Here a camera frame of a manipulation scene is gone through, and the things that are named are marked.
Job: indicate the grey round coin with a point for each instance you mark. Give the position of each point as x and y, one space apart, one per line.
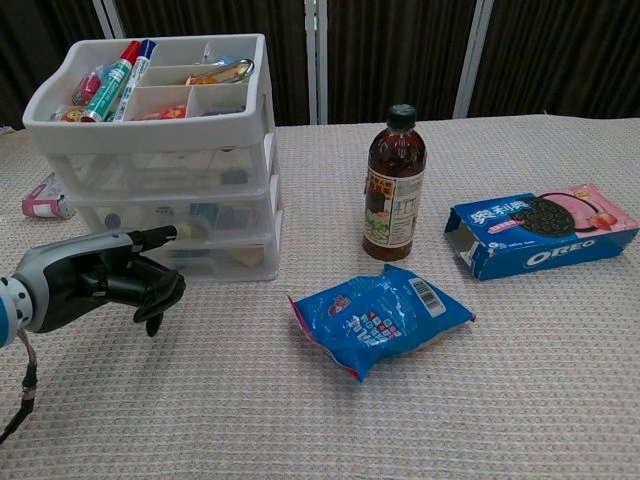
112 219

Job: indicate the red-capped green marker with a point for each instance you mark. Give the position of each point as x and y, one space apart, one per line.
109 85

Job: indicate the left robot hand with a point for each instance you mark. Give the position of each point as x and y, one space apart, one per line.
75 280

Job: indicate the white dice blue dots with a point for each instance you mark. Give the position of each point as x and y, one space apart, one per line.
162 211

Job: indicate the brown rectangular block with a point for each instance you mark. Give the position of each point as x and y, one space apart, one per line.
230 217

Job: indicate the blue snack bag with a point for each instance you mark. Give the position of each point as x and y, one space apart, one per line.
375 325

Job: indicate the blue pink Oreo box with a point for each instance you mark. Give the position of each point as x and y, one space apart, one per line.
540 235

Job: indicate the pink candy packet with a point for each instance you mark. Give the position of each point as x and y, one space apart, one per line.
89 87

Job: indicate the beige woven tablecloth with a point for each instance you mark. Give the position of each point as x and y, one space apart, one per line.
250 410

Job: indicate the yellow red lion packet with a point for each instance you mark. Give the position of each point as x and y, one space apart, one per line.
71 115

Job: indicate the small red packet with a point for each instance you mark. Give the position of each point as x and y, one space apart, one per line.
167 112

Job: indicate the clear shallow drawer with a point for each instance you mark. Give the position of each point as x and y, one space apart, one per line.
150 172

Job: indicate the pink floral carton box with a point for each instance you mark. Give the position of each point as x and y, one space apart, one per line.
40 202

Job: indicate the clear lowest drawer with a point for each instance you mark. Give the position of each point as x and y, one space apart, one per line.
220 260

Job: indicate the white plastic drawer organizer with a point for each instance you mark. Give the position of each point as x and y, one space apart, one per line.
150 132

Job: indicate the dark folding screen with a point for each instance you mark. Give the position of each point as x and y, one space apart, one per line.
400 50

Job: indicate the blue-capped white marker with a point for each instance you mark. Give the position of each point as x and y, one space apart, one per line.
135 75

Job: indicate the brown tea bottle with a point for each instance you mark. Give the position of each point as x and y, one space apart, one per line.
395 165

